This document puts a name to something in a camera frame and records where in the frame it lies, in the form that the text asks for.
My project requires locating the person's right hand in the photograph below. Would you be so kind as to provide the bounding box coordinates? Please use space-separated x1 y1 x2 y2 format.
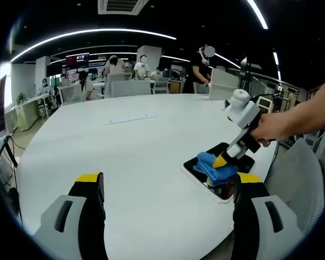
249 113 281 149

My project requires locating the blue cleaning cloth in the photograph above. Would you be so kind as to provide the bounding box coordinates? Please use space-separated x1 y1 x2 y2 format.
193 151 239 188

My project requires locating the white office desk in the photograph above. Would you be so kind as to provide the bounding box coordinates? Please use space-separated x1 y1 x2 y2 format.
4 93 54 133

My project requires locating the straight ceiling light strip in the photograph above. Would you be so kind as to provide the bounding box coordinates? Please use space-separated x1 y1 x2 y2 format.
246 0 269 30

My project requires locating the white curved monitor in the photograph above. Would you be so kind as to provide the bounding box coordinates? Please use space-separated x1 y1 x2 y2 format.
207 67 239 101

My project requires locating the ceiling air conditioner vent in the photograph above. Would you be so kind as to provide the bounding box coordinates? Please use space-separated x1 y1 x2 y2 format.
97 0 149 16

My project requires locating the red wall screen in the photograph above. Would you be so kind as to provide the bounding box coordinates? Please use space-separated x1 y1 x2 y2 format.
66 52 90 69

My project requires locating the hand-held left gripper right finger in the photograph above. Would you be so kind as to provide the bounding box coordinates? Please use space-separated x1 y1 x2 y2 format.
232 172 306 260

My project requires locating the grey mesh office chair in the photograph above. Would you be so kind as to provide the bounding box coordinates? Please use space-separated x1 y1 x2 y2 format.
262 138 325 234

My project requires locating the curved ceiling light strip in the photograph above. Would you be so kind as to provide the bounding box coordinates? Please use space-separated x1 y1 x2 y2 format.
10 28 177 62

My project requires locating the white storage box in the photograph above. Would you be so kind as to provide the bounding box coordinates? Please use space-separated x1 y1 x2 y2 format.
256 96 274 114

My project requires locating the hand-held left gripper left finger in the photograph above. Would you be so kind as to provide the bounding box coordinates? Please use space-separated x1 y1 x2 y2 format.
34 171 109 260

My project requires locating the black laptop stand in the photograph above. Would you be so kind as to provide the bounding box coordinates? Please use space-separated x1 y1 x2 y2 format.
0 134 20 168

